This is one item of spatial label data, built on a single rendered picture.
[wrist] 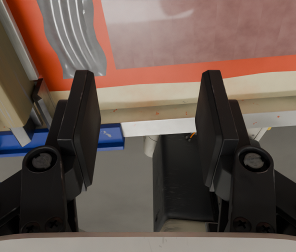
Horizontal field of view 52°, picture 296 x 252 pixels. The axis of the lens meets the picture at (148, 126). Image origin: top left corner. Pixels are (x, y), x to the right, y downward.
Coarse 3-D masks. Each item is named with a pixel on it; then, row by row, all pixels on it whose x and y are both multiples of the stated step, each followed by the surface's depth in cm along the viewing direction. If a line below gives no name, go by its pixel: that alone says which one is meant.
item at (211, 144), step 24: (216, 72) 12; (216, 96) 11; (216, 120) 10; (240, 120) 11; (216, 144) 10; (240, 144) 11; (216, 168) 11; (216, 192) 11; (288, 192) 9; (288, 216) 9
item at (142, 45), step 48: (96, 0) 39; (144, 0) 39; (192, 0) 39; (240, 0) 39; (288, 0) 39; (48, 48) 45; (144, 48) 45; (192, 48) 45; (240, 48) 45; (288, 48) 45
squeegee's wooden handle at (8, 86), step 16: (0, 32) 37; (0, 48) 37; (0, 64) 36; (16, 64) 40; (0, 80) 36; (16, 80) 40; (32, 80) 45; (0, 96) 37; (16, 96) 40; (0, 112) 39; (16, 112) 40
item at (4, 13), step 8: (0, 0) 35; (0, 8) 36; (8, 8) 37; (0, 16) 37; (8, 16) 37; (8, 24) 37; (16, 24) 38; (8, 32) 38; (16, 32) 38; (16, 40) 39; (16, 48) 40; (24, 48) 40; (24, 56) 41; (24, 64) 42; (32, 64) 42; (32, 72) 43
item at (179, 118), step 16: (288, 96) 51; (112, 112) 53; (128, 112) 53; (144, 112) 52; (160, 112) 52; (176, 112) 51; (192, 112) 51; (256, 112) 50; (272, 112) 49; (288, 112) 49; (0, 128) 53; (128, 128) 52; (144, 128) 52; (160, 128) 52; (176, 128) 52; (192, 128) 52
